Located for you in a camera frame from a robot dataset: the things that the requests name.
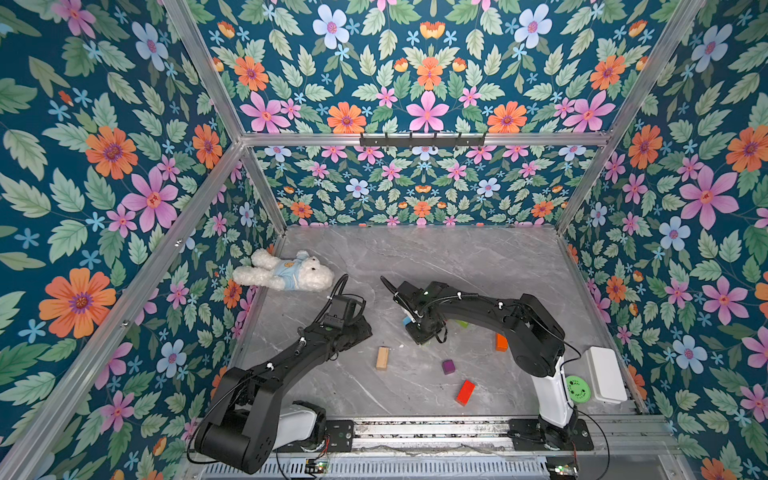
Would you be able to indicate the orange block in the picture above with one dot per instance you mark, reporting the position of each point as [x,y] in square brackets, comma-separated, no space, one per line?
[501,343]

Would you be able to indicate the natural wood block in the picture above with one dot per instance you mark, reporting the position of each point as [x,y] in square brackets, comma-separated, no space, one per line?
[382,359]

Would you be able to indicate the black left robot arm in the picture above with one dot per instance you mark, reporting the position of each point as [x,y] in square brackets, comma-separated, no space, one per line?
[241,426]

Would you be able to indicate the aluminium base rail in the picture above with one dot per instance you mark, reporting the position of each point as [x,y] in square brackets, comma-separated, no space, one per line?
[593,435]

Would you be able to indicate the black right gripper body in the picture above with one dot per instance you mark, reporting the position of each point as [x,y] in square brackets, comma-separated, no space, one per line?
[422,328]

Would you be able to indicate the red block lower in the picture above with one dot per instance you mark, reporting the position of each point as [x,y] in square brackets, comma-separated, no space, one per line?
[465,392]

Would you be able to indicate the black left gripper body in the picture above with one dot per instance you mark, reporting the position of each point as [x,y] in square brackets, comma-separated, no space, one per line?
[354,331]

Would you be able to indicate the white teddy bear plush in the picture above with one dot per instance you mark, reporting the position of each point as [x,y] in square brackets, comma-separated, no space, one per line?
[303,272]

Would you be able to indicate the black hook rack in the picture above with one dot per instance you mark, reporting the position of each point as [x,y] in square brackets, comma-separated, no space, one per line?
[439,140]

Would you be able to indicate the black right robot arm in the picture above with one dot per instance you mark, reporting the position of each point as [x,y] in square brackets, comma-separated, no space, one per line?
[535,339]

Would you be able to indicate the white box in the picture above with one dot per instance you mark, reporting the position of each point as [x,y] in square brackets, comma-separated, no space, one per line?
[606,376]

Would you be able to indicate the purple cube block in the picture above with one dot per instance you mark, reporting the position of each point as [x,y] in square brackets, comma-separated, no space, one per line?
[448,367]

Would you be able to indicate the green tape roll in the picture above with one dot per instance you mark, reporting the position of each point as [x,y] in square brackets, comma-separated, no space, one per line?
[578,389]

